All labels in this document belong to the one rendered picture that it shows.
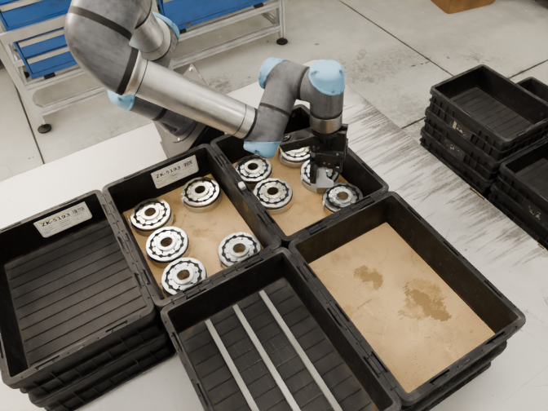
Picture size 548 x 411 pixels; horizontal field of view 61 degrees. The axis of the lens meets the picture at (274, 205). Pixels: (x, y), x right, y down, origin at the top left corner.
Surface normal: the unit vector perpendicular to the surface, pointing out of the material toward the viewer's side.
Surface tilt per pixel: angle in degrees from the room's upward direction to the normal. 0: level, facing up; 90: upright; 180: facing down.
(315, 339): 0
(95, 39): 63
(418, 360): 0
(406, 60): 0
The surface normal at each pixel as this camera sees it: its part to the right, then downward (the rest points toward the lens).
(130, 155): -0.06, -0.64
